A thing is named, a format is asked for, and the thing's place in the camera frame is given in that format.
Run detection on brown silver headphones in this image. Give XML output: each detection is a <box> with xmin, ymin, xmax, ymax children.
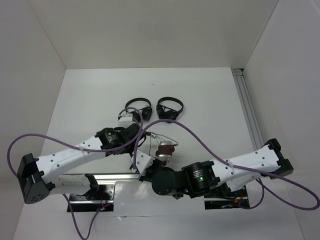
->
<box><xmin>145</xmin><ymin>131</ymin><xmax>179</xmax><ymax>164</ymax></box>

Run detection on thin black headphone cable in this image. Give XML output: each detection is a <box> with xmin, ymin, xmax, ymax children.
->
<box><xmin>143</xmin><ymin>129</ymin><xmax>180</xmax><ymax>163</ymax></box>

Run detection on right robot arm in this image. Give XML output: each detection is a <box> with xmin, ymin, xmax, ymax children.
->
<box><xmin>131</xmin><ymin>138</ymin><xmax>294</xmax><ymax>199</ymax></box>

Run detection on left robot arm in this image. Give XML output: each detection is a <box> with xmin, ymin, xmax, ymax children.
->
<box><xmin>17</xmin><ymin>123</ymin><xmax>141</xmax><ymax>205</ymax></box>

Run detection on left black headphones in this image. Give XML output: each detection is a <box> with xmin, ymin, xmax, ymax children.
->
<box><xmin>125</xmin><ymin>97</ymin><xmax>153</xmax><ymax>123</ymax></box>

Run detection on black headphones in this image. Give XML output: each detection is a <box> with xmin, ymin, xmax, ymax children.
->
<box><xmin>125</xmin><ymin>97</ymin><xmax>153</xmax><ymax>123</ymax></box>
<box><xmin>156</xmin><ymin>96</ymin><xmax>184</xmax><ymax>121</ymax></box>

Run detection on right black headphones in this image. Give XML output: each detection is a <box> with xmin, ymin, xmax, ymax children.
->
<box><xmin>156</xmin><ymin>96</ymin><xmax>184</xmax><ymax>121</ymax></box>

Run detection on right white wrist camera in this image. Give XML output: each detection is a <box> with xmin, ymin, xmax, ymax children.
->
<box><xmin>129</xmin><ymin>149</ymin><xmax>156</xmax><ymax>179</ymax></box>

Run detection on front aluminium rail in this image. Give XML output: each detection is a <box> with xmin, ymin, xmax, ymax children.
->
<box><xmin>52</xmin><ymin>173</ymin><xmax>143</xmax><ymax>183</ymax></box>

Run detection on aluminium rail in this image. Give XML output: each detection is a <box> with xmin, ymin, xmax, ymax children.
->
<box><xmin>231</xmin><ymin>68</ymin><xmax>264</xmax><ymax>149</ymax></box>
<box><xmin>52</xmin><ymin>173</ymin><xmax>143</xmax><ymax>183</ymax></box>

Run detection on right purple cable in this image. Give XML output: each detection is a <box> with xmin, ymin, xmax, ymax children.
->
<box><xmin>132</xmin><ymin>119</ymin><xmax>320</xmax><ymax>213</ymax></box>

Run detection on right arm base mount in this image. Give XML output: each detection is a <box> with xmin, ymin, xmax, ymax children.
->
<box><xmin>204</xmin><ymin>186</ymin><xmax>250</xmax><ymax>210</ymax></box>

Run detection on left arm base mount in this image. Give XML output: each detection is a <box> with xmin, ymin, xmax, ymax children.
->
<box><xmin>68</xmin><ymin>181</ymin><xmax>116</xmax><ymax>213</ymax></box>

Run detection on right side aluminium rail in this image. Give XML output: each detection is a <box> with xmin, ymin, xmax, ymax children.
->
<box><xmin>231</xmin><ymin>68</ymin><xmax>264</xmax><ymax>149</ymax></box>

